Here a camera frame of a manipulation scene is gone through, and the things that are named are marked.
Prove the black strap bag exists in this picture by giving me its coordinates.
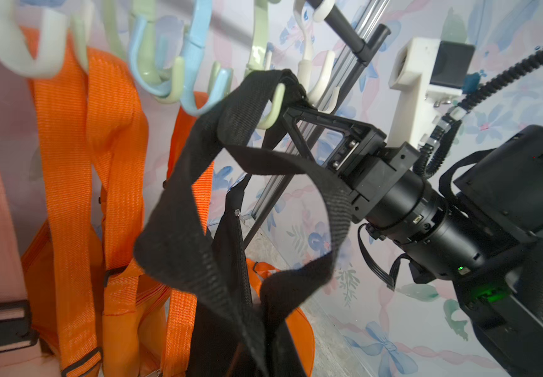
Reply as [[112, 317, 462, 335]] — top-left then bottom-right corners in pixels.
[[133, 70, 351, 376]]

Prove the white hook far right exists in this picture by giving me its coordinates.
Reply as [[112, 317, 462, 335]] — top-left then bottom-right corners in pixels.
[[292, 0, 341, 114]]

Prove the black corrugated cable conduit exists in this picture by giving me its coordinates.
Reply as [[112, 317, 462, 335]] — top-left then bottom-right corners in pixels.
[[412, 34, 543, 180]]

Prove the black metal clothes rack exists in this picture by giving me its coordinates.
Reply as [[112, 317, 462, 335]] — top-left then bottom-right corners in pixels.
[[244, 1, 390, 246]]

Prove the orange bag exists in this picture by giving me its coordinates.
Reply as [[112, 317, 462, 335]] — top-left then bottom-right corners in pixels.
[[22, 38, 103, 376], [86, 49, 169, 376], [160, 91, 317, 377]]

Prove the green plastic hook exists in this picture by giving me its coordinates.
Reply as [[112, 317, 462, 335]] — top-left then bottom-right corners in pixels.
[[70, 0, 185, 105], [207, 1, 287, 136]]

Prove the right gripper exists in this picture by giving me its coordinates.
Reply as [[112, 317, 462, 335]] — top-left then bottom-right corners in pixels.
[[279, 106, 446, 236]]

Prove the blue plastic hook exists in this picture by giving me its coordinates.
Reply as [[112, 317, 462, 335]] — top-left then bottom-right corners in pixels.
[[128, 1, 232, 116]]

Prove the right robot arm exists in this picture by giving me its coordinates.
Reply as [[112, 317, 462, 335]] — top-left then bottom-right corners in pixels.
[[279, 105, 543, 376]]

